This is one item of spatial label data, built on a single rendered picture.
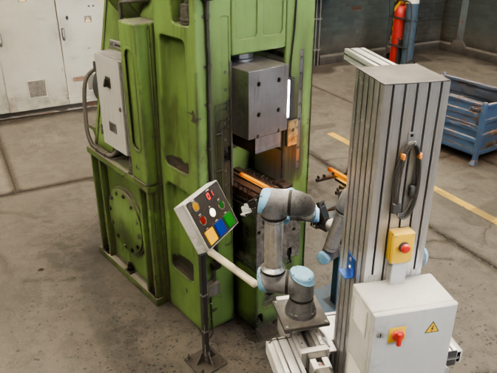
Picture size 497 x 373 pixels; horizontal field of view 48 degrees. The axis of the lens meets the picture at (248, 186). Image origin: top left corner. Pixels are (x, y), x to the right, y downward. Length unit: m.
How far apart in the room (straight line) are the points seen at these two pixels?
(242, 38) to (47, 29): 5.25
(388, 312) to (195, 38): 1.72
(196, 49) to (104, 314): 2.04
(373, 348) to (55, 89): 6.85
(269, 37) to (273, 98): 0.36
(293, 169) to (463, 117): 3.38
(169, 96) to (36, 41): 4.92
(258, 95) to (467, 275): 2.39
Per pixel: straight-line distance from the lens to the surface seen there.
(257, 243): 3.53
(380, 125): 2.01
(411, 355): 2.35
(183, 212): 2.93
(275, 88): 3.30
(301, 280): 2.62
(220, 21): 3.15
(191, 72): 3.14
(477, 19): 12.11
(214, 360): 3.73
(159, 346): 3.87
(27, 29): 8.21
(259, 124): 3.29
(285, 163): 3.73
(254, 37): 3.31
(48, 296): 4.50
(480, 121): 6.68
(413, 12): 10.45
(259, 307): 3.85
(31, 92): 8.36
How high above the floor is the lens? 2.54
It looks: 26 degrees down
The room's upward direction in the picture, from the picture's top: straight up
